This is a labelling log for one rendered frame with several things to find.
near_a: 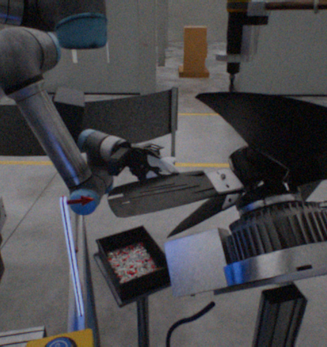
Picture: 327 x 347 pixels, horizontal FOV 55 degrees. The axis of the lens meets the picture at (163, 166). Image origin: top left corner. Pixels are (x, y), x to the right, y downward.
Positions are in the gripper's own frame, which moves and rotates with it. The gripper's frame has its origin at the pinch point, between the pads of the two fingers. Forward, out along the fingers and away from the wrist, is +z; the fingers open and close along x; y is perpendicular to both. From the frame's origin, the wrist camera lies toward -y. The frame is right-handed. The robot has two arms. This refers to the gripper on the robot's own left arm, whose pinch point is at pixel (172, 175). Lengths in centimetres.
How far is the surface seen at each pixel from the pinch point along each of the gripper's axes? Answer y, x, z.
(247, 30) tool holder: -1.1, -32.4, 14.2
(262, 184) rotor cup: 6.8, -2.1, 19.4
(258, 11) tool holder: -1.5, -35.3, 15.9
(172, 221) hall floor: 129, 105, -88
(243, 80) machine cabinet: 556, 28, -244
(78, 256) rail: -8.2, 33.0, -26.5
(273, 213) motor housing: 0.0, 0.0, 24.9
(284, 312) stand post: 10.0, 29.4, 29.6
